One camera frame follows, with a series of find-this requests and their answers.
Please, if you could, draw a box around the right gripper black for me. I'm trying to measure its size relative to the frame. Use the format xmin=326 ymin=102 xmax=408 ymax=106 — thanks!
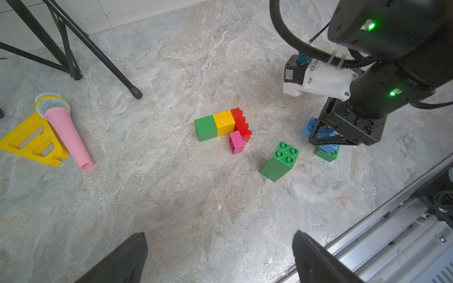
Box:
xmin=309 ymin=98 xmax=387 ymax=146

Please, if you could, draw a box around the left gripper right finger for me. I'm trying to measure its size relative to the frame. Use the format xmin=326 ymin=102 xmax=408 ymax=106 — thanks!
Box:
xmin=292 ymin=230 xmax=362 ymax=283

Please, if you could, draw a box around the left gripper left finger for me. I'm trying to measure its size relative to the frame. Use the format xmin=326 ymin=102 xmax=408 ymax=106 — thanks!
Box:
xmin=77 ymin=232 xmax=148 ymax=283

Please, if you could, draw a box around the green lego brick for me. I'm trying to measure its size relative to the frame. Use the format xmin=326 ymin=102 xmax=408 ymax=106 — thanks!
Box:
xmin=261 ymin=158 xmax=292 ymax=182
xmin=273 ymin=141 xmax=300 ymax=168
xmin=194 ymin=115 xmax=217 ymax=142
xmin=315 ymin=147 xmax=339 ymax=162

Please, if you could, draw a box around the red lego brick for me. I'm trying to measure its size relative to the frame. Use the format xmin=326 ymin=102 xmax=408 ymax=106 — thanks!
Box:
xmin=231 ymin=108 xmax=252 ymax=143

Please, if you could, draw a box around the pink lego brick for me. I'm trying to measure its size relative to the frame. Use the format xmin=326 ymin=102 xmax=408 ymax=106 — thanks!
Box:
xmin=229 ymin=130 xmax=246 ymax=154

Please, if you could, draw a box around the yellow lego brick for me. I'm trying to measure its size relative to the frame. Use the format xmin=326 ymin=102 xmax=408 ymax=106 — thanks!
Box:
xmin=213 ymin=110 xmax=236 ymax=136

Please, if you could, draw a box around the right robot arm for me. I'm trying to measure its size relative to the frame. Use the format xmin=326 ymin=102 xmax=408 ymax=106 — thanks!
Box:
xmin=269 ymin=1 xmax=453 ymax=146

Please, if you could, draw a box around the pink toy microphone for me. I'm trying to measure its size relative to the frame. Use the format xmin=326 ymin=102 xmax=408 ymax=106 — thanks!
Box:
xmin=34 ymin=93 xmax=94 ymax=170

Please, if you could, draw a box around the black perforated music stand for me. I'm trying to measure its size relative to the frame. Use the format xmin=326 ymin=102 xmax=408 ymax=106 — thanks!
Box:
xmin=1 ymin=0 xmax=143 ymax=100

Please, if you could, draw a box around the yellow plastic triangle frame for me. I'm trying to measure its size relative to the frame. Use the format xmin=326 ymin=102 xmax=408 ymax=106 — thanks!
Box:
xmin=1 ymin=113 xmax=69 ymax=167

